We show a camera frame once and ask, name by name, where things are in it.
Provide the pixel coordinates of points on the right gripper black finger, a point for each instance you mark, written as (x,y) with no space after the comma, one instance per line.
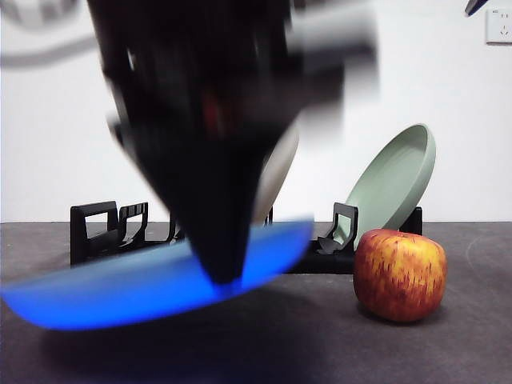
(476,6)

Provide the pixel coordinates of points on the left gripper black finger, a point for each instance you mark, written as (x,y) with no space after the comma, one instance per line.
(216,208)

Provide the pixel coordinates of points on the blue plate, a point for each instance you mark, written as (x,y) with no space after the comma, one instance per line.
(120,296)

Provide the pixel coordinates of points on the red yellow apple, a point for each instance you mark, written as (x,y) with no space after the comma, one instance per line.
(400,276)

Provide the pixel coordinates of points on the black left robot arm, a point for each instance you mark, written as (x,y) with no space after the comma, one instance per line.
(192,60)

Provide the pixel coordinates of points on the cream plate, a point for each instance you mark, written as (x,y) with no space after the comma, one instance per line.
(277,176)

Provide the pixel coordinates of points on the black plate rack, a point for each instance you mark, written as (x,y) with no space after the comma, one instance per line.
(96,207)

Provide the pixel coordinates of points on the green plate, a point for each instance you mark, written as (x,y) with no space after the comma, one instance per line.
(392,180)

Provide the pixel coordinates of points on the white wall socket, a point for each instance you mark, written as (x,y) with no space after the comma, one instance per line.
(500,28)

